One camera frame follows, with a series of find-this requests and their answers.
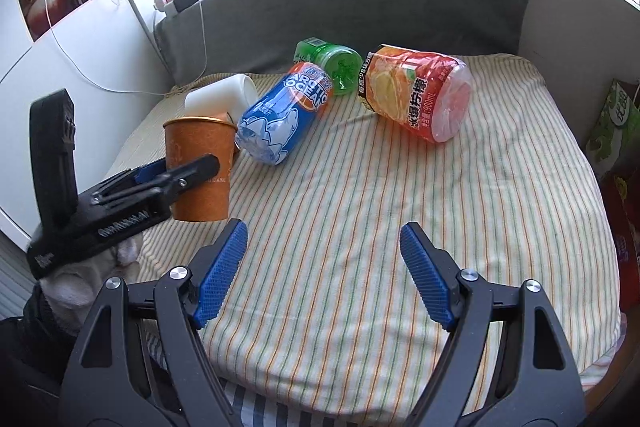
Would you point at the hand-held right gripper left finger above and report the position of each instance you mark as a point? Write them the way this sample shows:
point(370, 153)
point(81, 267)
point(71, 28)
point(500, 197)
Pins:
point(222, 272)

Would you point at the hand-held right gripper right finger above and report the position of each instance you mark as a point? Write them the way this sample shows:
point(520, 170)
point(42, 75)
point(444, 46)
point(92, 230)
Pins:
point(425, 277)

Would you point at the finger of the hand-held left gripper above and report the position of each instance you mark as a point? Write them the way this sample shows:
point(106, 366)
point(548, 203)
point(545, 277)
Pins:
point(197, 172)
point(150, 172)

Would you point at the orange paper cup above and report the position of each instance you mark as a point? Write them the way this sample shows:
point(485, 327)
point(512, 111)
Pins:
point(200, 134)

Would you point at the person's left forearm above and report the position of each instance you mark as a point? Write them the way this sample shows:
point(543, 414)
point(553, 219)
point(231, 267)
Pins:
point(30, 347)

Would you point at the white cup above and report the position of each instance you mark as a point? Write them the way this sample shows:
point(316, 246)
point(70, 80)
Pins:
point(220, 92)

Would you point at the person's left hand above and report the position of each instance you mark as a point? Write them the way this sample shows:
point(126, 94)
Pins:
point(75, 287)

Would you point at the blue label plastic bottle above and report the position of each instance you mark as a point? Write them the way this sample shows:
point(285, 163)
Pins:
point(280, 117)

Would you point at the blue white striped cloth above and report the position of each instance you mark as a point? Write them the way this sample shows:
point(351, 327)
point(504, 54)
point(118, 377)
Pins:
point(260, 407)

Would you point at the green plastic bottle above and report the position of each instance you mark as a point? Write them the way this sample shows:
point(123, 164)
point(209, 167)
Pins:
point(340, 67)

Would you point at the orange label plastic bottle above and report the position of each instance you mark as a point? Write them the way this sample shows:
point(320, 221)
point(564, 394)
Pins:
point(415, 92)

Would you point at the red carton box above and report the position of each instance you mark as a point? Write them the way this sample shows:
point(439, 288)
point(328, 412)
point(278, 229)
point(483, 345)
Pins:
point(625, 237)

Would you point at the green carton box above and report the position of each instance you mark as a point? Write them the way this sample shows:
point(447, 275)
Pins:
point(615, 127)

